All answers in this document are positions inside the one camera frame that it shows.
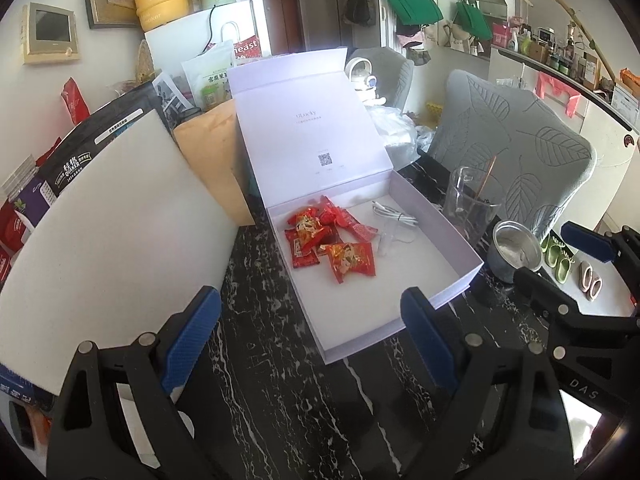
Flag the wall intercom panel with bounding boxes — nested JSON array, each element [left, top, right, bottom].
[[21, 2, 80, 65]]

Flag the beige slippers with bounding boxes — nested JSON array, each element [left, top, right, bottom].
[[579, 261, 603, 301]]

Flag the grey chair far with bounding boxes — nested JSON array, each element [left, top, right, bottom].
[[345, 47, 414, 110]]

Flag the white cable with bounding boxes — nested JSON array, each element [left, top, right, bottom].
[[371, 199, 420, 231]]

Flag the clear glass measuring jug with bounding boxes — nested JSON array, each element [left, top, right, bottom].
[[442, 166, 506, 246]]

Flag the dark hanging handbag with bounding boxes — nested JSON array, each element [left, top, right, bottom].
[[343, 0, 376, 27]]

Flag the brown entrance door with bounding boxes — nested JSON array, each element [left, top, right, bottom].
[[260, 0, 306, 55]]

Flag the white plastic bag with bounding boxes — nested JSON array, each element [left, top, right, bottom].
[[368, 106, 435, 171]]

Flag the metal bowl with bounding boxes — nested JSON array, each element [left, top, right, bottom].
[[487, 220, 542, 285]]

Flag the red ketchup sachet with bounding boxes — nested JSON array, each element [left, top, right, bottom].
[[284, 229, 320, 269]]

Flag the lilac gift box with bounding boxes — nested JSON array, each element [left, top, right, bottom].
[[228, 49, 482, 363]]

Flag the red text snack packet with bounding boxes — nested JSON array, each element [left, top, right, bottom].
[[337, 207, 378, 243]]

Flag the red plastic propeller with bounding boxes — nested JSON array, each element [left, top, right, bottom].
[[314, 195, 343, 226]]

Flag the green slippers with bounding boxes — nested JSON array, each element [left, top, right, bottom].
[[540, 232, 574, 284]]

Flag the white baby bottle device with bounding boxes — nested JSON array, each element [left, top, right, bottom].
[[345, 56, 386, 106]]

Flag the white fridge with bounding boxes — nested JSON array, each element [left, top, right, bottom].
[[144, 0, 271, 78]]

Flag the red cartoon snack bag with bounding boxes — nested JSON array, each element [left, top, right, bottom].
[[320, 242, 376, 284], [288, 206, 331, 252]]

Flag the brown paper envelope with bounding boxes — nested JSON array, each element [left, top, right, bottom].
[[174, 99, 254, 226]]

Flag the black snack bag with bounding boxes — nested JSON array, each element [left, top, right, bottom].
[[38, 81, 169, 196]]

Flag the grey leaf chair near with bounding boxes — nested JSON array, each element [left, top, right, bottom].
[[428, 70, 597, 240]]

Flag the clear acrylic stand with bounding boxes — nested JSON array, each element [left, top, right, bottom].
[[378, 221, 408, 257]]

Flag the green tote bag left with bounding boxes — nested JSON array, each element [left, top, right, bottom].
[[387, 0, 444, 26]]

